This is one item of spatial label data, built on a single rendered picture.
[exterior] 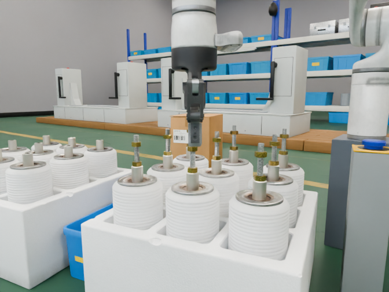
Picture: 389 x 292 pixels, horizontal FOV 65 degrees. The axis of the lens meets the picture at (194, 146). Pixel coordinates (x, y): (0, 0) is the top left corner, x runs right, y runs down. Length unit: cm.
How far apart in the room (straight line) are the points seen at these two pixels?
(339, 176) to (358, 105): 19
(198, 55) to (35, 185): 48
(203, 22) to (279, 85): 215
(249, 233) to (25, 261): 49
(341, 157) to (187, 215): 50
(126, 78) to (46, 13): 400
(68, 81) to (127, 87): 138
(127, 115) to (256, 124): 168
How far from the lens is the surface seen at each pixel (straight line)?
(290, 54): 261
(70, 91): 489
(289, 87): 258
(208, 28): 49
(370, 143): 65
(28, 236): 75
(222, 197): 61
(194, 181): 53
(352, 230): 68
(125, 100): 375
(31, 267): 78
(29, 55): 712
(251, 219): 47
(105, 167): 93
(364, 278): 72
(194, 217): 51
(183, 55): 48
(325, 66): 520
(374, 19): 90
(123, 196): 57
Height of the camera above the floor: 41
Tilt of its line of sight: 9 degrees down
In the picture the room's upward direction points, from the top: straight up
